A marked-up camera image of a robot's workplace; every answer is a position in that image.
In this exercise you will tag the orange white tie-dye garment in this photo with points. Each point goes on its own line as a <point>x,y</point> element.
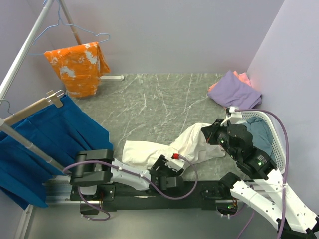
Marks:
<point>79,67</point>

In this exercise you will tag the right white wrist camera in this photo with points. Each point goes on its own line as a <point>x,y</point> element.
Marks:
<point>232,116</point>

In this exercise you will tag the white laundry basket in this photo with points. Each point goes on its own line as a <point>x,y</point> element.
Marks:
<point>278,151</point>

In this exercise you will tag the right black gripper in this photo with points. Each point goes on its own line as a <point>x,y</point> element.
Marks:
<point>209,131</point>

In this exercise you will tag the blue hanging garment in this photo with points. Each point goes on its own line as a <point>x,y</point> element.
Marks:
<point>59,132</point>

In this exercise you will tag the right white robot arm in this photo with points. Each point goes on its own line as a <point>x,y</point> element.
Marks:
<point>268,194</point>

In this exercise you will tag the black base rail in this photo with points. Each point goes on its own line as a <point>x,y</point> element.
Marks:
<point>208,195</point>

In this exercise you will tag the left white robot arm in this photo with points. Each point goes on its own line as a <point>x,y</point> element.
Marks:
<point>97,167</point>

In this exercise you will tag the metal clothes rack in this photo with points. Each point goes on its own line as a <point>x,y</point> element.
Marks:
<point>5,85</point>

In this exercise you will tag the white Coca-Cola t-shirt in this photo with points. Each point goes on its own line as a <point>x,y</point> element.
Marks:
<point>191,144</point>

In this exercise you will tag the folded pink t-shirt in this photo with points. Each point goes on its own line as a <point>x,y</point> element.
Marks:
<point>242,77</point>

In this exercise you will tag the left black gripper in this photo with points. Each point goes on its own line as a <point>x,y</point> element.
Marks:
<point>161,162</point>

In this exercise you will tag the wooden clip hanger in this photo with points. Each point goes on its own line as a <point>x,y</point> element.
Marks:
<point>53,98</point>

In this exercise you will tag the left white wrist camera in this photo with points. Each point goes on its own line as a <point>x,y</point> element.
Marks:
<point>176,163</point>

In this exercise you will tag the folded purple t-shirt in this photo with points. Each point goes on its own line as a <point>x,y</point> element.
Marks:
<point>231,91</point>

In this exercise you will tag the blue-grey garment in basket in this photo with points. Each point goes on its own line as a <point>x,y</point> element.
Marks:
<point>262,137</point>

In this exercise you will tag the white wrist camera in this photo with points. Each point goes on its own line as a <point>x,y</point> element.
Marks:
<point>232,116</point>
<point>176,163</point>

